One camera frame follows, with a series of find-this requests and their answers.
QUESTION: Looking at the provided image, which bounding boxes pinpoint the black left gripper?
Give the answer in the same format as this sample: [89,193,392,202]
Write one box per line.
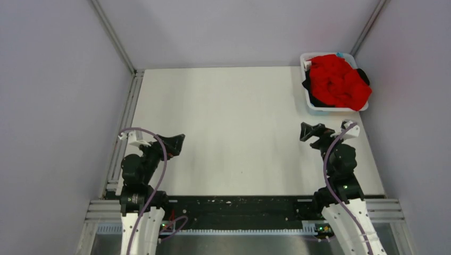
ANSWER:
[136,133,185,183]

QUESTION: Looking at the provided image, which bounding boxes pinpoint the red t-shirt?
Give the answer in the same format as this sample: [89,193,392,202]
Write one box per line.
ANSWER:
[307,54,373,112]

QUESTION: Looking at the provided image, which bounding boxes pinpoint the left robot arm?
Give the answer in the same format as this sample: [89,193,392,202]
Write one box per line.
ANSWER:
[119,129,185,254]

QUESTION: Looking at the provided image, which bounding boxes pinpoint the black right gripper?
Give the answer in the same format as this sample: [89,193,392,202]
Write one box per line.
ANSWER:
[300,122,350,176]

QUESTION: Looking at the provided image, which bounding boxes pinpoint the aluminium frame left rail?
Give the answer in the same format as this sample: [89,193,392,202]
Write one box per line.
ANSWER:
[102,70,145,198]

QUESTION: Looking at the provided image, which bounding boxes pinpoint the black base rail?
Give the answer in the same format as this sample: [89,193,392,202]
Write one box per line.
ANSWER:
[105,191,387,233]

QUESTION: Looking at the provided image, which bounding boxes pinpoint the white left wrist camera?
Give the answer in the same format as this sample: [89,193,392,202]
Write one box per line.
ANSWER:
[118,130,151,147]

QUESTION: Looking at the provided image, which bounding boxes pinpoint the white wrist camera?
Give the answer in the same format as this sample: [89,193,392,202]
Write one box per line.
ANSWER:
[118,130,151,147]
[332,120,360,141]

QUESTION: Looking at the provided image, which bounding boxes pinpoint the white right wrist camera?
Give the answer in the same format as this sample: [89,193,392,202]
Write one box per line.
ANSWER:
[332,120,360,141]

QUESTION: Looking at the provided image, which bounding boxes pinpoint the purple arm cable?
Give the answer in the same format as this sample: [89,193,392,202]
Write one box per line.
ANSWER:
[313,122,375,255]
[118,127,189,255]

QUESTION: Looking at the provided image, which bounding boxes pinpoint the black t-shirt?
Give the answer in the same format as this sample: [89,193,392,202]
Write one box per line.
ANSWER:
[302,69,370,108]

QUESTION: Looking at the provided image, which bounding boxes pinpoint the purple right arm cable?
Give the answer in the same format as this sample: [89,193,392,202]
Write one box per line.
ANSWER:
[313,122,375,255]

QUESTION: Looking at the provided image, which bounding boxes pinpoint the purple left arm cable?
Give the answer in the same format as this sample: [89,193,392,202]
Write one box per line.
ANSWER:
[118,127,189,255]

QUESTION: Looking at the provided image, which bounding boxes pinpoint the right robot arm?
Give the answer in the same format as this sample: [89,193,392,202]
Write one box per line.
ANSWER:
[299,120,386,254]

